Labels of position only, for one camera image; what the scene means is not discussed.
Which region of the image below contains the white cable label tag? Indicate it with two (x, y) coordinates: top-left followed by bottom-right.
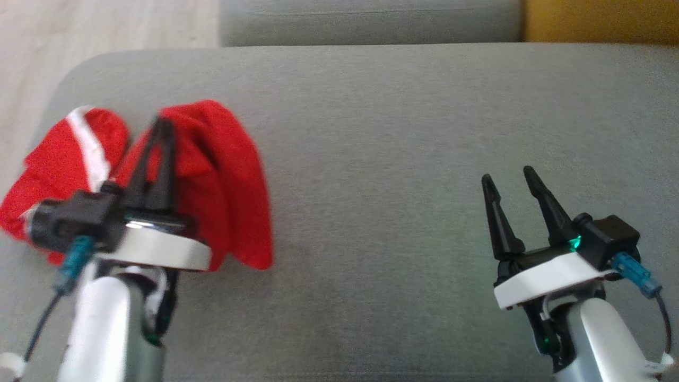
(637, 352), (676, 380)
(0, 352), (25, 378)

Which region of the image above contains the grey sofa seat cushion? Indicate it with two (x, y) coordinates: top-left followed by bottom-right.
(220, 0), (526, 48)

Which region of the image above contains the left black cable teal plug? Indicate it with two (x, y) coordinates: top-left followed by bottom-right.
(11, 236), (99, 372)

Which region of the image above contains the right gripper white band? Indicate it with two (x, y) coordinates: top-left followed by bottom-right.
(481, 165), (620, 311)

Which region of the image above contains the large grey sofa ottoman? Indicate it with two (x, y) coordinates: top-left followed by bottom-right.
(0, 42), (679, 382)

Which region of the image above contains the black cable teal plug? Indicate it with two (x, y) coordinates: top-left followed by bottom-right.
(11, 236), (99, 372)
(610, 252), (674, 367)

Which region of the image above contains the red jersey striped white trim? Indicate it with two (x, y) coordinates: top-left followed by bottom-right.
(113, 99), (274, 272)

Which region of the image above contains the red shorts white waistband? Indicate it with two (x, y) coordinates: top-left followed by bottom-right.
(0, 106), (131, 266)

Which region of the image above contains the right black cable teal plug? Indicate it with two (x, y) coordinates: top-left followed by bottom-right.
(610, 252), (674, 367)

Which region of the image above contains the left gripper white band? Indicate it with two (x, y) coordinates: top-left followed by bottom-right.
(97, 117), (213, 273)

